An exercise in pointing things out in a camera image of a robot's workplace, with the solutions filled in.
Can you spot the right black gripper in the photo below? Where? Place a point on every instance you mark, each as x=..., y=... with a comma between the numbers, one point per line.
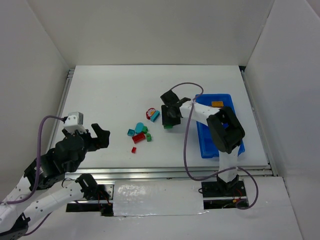
x=171, y=114

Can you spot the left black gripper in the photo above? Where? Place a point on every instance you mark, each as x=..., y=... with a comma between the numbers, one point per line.
x=88, y=139

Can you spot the green square lego brick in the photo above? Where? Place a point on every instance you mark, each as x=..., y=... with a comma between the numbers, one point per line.
x=167, y=126

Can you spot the small green lego brick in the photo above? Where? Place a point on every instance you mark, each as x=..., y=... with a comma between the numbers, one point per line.
x=144, y=129

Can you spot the light blue oval lego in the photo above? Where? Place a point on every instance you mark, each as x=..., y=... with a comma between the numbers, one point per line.
x=139, y=127

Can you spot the orange lego brick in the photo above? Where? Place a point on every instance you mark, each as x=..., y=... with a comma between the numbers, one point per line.
x=217, y=104

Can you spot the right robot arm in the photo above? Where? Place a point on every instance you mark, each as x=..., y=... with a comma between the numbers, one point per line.
x=227, y=177

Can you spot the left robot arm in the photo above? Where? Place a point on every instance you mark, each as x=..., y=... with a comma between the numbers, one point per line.
x=26, y=204

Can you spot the light blue long lego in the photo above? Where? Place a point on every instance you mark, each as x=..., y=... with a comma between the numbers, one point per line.
x=154, y=117

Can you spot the red flower lego piece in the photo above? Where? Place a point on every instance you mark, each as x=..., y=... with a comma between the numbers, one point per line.
x=149, y=113

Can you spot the green lego with red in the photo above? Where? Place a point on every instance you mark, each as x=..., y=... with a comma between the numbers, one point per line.
x=148, y=137

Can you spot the teal square lego brick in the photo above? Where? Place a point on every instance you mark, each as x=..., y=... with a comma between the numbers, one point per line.
x=131, y=132

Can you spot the tiny red lego brick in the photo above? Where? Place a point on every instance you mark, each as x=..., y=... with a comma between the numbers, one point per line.
x=134, y=149

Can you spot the large red lego brick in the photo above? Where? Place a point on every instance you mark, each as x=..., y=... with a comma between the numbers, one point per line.
x=138, y=137

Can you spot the blue compartment tray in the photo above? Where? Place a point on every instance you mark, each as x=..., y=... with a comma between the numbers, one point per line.
x=221, y=132

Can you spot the white foil cover plate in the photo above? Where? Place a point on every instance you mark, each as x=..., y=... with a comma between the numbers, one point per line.
x=157, y=198

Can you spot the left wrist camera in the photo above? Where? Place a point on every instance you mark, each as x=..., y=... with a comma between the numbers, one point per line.
x=74, y=122

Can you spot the aluminium frame rail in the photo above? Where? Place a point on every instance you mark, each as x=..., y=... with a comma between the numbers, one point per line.
x=162, y=173

